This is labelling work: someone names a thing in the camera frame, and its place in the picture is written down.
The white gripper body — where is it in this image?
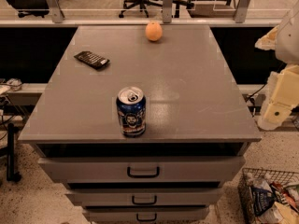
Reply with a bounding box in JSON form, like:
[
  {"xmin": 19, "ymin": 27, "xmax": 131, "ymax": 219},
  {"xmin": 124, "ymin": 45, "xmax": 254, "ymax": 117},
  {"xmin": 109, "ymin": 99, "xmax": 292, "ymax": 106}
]
[{"xmin": 269, "ymin": 64, "xmax": 299, "ymax": 110}]

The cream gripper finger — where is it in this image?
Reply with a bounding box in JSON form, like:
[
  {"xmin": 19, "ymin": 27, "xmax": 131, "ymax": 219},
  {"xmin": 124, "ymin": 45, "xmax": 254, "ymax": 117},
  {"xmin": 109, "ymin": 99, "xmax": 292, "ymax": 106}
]
[
  {"xmin": 255, "ymin": 26, "xmax": 278, "ymax": 50},
  {"xmin": 257, "ymin": 103, "xmax": 292, "ymax": 131}
]

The blue pepsi can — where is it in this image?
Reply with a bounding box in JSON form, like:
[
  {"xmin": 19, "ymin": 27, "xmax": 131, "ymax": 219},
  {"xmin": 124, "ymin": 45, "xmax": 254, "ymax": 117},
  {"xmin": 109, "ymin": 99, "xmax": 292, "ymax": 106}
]
[{"xmin": 116, "ymin": 87, "xmax": 146, "ymax": 137}]

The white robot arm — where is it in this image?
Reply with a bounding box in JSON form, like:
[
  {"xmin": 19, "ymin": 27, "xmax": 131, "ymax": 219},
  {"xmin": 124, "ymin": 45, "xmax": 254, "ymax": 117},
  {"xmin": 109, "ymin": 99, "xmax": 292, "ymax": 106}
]
[{"xmin": 255, "ymin": 1, "xmax": 299, "ymax": 131}]

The grey drawer cabinet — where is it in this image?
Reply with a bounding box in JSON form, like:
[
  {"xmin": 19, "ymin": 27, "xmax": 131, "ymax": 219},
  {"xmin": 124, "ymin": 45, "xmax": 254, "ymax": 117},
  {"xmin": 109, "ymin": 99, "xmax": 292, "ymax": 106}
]
[{"xmin": 18, "ymin": 24, "xmax": 263, "ymax": 224}]

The blue snack bag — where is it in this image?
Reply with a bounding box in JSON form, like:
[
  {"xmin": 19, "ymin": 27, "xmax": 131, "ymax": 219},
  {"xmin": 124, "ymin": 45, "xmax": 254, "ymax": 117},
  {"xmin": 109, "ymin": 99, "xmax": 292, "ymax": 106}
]
[{"xmin": 251, "ymin": 187, "xmax": 276, "ymax": 217}]

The orange fruit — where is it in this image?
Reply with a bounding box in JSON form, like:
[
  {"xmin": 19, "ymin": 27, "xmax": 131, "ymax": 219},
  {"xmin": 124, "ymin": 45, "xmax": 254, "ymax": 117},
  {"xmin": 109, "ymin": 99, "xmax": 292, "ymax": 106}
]
[{"xmin": 145, "ymin": 21, "xmax": 163, "ymax": 41}]

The middle grey drawer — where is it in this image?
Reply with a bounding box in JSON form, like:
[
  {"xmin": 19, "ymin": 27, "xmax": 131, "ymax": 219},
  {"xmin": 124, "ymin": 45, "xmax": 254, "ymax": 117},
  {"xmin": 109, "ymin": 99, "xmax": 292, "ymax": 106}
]
[{"xmin": 66, "ymin": 188, "xmax": 223, "ymax": 207}]

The grey drawer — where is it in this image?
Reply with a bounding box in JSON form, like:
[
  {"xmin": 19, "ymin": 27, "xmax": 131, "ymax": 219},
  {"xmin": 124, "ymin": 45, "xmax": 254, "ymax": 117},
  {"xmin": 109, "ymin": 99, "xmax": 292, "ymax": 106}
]
[
  {"xmin": 82, "ymin": 206, "xmax": 209, "ymax": 222},
  {"xmin": 38, "ymin": 156, "xmax": 245, "ymax": 183},
  {"xmin": 66, "ymin": 188, "xmax": 223, "ymax": 207}
]

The black snack bar packet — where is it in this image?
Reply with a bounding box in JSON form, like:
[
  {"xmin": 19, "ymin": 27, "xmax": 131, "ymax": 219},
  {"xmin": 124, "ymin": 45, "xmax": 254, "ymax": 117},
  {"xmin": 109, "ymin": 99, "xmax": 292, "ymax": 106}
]
[{"xmin": 75, "ymin": 51, "xmax": 109, "ymax": 70}]

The bottom grey drawer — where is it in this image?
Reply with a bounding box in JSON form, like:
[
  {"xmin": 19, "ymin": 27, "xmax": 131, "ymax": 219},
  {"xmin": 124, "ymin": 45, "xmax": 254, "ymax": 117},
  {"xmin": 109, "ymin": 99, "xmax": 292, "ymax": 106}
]
[{"xmin": 82, "ymin": 206, "xmax": 209, "ymax": 222}]

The top grey drawer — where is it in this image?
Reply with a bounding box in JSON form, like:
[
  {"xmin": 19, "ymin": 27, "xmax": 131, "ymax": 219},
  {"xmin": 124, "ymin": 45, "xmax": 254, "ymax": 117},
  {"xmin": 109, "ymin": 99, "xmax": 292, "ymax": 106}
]
[{"xmin": 38, "ymin": 156, "xmax": 245, "ymax": 183}]

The black stand left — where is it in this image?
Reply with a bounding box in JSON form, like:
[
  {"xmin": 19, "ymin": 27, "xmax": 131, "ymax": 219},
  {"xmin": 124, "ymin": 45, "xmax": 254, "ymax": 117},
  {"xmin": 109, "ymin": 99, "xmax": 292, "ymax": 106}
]
[{"xmin": 7, "ymin": 123, "xmax": 21, "ymax": 183}]

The wire basket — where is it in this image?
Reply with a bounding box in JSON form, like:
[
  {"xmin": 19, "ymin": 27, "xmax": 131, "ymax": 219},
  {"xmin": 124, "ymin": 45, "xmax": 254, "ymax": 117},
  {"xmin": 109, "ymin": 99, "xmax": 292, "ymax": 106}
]
[{"xmin": 238, "ymin": 168, "xmax": 299, "ymax": 224}]

